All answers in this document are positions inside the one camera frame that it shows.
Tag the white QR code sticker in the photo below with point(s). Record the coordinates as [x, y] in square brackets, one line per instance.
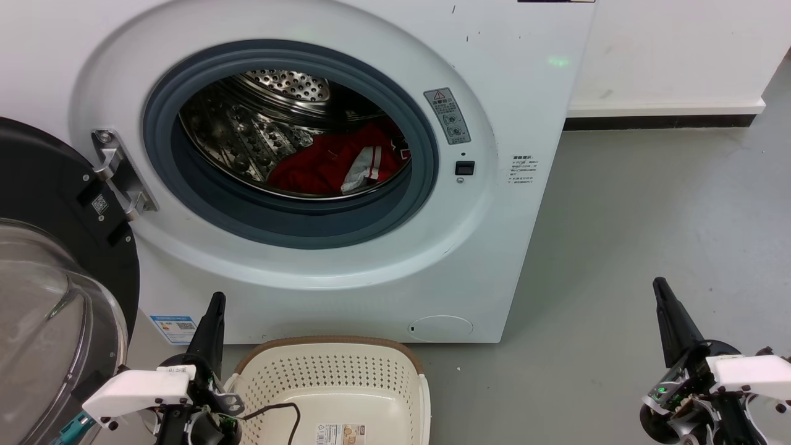
[101, 204]

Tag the grey rubber door gasket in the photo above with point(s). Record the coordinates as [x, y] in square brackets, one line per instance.
[296, 225]

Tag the red garment with white print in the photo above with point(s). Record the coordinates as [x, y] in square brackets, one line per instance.
[315, 167]

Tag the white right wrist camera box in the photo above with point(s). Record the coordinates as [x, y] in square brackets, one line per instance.
[754, 374]

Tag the metal door hinge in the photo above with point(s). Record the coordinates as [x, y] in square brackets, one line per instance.
[123, 179]

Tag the dark baseboard strip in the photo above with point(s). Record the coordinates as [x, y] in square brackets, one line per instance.
[655, 122]

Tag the blue energy label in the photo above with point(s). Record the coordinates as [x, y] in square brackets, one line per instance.
[174, 329]

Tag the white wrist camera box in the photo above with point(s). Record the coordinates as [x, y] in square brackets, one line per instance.
[139, 389]
[754, 374]

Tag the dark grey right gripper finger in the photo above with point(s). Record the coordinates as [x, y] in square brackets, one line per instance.
[686, 334]
[667, 334]

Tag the stainless steel washing machine drum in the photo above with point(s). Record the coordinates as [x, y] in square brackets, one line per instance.
[235, 130]

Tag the printed product label sticker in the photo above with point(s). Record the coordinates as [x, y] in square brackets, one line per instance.
[340, 434]

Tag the washing machine door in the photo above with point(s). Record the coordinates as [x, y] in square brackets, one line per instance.
[37, 179]

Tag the cream perforated laundry basket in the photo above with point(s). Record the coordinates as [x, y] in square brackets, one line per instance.
[346, 377]

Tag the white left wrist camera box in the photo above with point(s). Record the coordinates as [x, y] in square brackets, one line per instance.
[139, 389]

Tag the black text sticker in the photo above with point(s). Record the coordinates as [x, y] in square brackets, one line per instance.
[523, 170]

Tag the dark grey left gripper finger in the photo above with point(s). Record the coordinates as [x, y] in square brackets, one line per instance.
[203, 340]
[217, 340]

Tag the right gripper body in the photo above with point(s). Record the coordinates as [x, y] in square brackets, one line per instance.
[686, 402]

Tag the white front-load washing machine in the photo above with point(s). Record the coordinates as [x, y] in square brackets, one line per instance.
[494, 259]

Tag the round filter cover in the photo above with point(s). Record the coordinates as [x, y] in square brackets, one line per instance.
[440, 328]

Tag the black door latch socket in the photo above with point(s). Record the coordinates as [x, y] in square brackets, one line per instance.
[465, 168]

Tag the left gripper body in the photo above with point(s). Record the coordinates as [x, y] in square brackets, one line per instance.
[207, 420]

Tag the grey warning label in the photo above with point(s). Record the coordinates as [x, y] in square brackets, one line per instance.
[447, 115]

